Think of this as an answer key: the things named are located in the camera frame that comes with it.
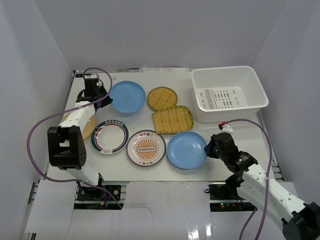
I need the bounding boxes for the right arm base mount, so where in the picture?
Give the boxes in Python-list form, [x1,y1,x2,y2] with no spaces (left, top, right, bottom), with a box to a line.
[204,182,255,213]

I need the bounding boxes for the white plate orange sunburst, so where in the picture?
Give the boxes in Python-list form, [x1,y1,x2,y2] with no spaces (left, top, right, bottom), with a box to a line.
[126,130,167,167]

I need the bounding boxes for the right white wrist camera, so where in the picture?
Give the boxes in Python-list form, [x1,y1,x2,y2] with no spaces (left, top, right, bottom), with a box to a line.
[218,121,234,134]

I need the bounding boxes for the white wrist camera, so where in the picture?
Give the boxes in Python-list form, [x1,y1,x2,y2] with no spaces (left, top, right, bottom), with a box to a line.
[218,121,234,134]
[83,73,100,79]

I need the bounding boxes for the dark label sticker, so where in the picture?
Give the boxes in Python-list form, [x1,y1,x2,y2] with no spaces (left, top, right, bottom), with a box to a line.
[75,73,84,78]

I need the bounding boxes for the round woven bamboo tray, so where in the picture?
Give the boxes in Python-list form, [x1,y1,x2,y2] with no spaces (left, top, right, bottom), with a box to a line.
[146,86,178,112]

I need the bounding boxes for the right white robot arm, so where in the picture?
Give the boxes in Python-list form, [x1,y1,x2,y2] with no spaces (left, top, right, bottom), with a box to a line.
[204,132,320,240]

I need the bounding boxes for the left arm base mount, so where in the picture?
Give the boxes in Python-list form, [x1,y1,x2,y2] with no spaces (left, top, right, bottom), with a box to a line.
[74,184,124,210]

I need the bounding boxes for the white paper sheets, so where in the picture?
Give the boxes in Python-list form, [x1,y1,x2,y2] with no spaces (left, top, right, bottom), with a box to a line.
[139,67,189,74]

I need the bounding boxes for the white plastic bin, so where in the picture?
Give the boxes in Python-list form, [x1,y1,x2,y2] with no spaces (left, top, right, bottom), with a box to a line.
[191,65,269,124]

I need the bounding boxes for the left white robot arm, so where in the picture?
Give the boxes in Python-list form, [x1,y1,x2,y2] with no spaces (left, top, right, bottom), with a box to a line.
[47,73,113,200]

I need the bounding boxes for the blue plate with bear print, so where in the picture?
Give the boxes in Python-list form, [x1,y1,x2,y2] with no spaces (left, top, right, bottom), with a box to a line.
[110,81,147,114]

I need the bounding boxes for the plain blue plate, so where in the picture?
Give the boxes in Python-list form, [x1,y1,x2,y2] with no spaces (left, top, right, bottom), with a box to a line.
[166,131,207,170]

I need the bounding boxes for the white plate green red rim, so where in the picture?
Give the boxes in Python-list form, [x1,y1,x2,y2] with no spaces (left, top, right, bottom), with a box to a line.
[91,119,129,155]

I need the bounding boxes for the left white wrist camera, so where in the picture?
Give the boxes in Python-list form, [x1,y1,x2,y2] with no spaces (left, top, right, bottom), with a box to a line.
[83,73,100,79]

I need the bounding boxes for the fan-shaped woven bamboo tray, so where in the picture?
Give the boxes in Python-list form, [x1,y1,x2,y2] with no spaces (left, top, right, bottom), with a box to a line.
[152,105,195,134]

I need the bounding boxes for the yellow plate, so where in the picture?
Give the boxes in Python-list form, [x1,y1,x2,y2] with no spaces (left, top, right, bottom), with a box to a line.
[61,113,97,141]

